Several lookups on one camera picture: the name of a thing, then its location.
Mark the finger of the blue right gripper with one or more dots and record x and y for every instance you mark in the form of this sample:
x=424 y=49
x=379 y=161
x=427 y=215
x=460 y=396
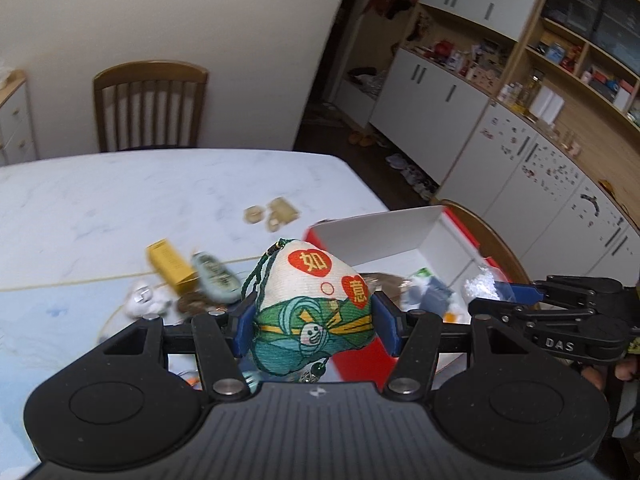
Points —
x=518 y=293

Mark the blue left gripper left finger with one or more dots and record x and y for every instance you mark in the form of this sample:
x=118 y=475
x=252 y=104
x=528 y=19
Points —
x=241 y=325

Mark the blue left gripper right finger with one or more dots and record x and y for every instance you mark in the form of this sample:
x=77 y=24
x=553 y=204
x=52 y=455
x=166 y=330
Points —
x=389 y=323

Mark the clear plastic bag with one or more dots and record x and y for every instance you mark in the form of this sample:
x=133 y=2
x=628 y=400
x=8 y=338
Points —
x=485 y=283

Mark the white blue printed pouch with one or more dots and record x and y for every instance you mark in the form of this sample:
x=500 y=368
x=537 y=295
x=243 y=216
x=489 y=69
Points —
x=424 y=291

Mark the pale green oval case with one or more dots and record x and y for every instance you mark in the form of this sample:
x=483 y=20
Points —
x=216 y=281

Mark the white green embroidered sachet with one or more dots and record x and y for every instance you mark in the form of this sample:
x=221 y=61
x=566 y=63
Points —
x=309 y=307

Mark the yellow rectangular box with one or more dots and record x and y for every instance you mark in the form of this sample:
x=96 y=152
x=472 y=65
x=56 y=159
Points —
x=177 y=273

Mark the silver foil snack bag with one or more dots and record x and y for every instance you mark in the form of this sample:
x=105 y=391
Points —
x=392 y=285

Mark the green red tassel ornament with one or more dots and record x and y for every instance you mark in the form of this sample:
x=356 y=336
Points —
x=192 y=377

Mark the person's right hand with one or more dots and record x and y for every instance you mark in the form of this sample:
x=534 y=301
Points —
x=627 y=370

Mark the wooden chair beside box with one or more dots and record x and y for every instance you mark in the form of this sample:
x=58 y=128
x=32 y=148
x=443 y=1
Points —
x=490 y=245

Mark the red white cardboard box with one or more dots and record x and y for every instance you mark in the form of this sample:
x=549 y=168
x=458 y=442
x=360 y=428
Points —
x=402 y=242

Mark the beige small round piece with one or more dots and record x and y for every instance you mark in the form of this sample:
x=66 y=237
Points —
x=254 y=214

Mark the beige small block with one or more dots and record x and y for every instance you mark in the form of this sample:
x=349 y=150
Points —
x=281 y=213

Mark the wooden chair behind table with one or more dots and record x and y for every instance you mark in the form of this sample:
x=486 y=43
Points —
x=149 y=105

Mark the low white side cabinet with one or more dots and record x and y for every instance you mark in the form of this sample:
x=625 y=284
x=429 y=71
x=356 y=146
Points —
x=17 y=139

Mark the white wooden wall cabinet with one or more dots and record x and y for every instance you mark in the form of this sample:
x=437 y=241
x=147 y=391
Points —
x=526 y=112

